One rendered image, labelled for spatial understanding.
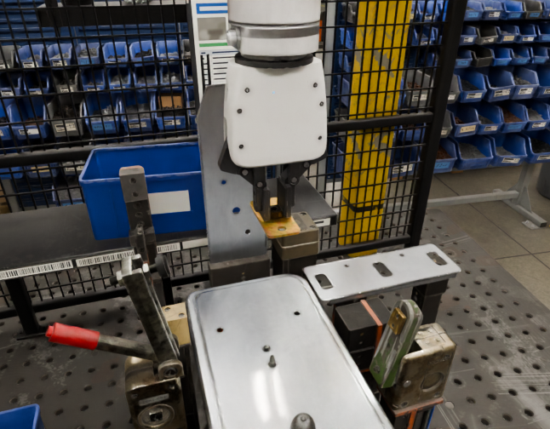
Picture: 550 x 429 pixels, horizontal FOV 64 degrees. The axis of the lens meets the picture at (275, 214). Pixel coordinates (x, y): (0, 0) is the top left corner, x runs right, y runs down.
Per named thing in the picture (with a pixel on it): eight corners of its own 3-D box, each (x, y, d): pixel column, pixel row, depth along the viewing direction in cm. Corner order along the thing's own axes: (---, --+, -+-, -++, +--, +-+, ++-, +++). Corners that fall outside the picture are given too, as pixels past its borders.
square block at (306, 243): (312, 359, 102) (321, 229, 84) (280, 367, 100) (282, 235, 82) (301, 334, 109) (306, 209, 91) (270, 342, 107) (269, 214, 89)
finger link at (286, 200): (285, 164, 46) (284, 219, 49) (314, 161, 47) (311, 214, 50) (277, 153, 49) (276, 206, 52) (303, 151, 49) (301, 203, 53)
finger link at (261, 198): (240, 170, 45) (243, 225, 48) (271, 167, 45) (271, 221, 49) (233, 158, 47) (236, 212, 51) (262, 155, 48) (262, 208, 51)
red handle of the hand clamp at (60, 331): (180, 363, 55) (48, 336, 47) (172, 375, 56) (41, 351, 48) (176, 340, 59) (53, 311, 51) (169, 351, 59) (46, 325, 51)
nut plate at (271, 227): (301, 233, 48) (301, 224, 47) (268, 239, 47) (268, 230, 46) (277, 198, 55) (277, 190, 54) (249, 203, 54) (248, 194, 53)
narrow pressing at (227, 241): (267, 255, 87) (266, 81, 70) (209, 265, 84) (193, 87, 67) (266, 254, 87) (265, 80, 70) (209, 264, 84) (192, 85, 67)
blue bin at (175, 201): (246, 225, 91) (243, 168, 84) (92, 241, 86) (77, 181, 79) (237, 190, 105) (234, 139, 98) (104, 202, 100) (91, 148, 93)
